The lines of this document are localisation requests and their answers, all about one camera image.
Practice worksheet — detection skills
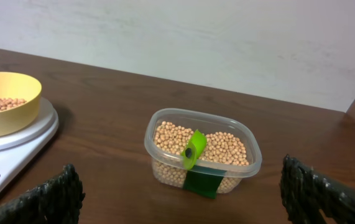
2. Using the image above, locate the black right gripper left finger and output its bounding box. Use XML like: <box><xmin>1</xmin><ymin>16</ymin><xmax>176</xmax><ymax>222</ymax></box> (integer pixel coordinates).
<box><xmin>0</xmin><ymin>164</ymin><xmax>85</xmax><ymax>224</ymax></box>

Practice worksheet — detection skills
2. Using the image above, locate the yellow plastic bowl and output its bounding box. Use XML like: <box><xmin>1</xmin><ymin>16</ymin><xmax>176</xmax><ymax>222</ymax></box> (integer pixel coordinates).
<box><xmin>0</xmin><ymin>72</ymin><xmax>42</xmax><ymax>136</ymax></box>

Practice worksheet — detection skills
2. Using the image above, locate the clear plastic bean container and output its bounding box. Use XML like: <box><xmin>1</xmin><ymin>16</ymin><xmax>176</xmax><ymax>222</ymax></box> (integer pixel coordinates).
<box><xmin>144</xmin><ymin>108</ymin><xmax>262</xmax><ymax>194</ymax></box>

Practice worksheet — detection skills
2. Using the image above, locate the white digital kitchen scale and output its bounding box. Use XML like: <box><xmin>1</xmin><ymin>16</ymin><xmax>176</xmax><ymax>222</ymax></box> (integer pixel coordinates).
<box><xmin>0</xmin><ymin>98</ymin><xmax>58</xmax><ymax>193</ymax></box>

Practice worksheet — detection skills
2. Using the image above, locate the green plastic measuring scoop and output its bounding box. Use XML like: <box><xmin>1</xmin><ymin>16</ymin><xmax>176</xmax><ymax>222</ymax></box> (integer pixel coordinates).
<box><xmin>181</xmin><ymin>129</ymin><xmax>207</xmax><ymax>170</ymax></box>

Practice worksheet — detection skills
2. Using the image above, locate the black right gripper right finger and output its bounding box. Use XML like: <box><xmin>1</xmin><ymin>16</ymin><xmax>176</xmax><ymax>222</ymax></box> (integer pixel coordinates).
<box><xmin>280</xmin><ymin>155</ymin><xmax>355</xmax><ymax>224</ymax></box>

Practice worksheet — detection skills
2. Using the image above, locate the pile of dried soybeans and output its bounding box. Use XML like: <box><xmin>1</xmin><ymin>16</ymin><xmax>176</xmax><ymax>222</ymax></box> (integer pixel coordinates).
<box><xmin>152</xmin><ymin>121</ymin><xmax>249</xmax><ymax>188</ymax></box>

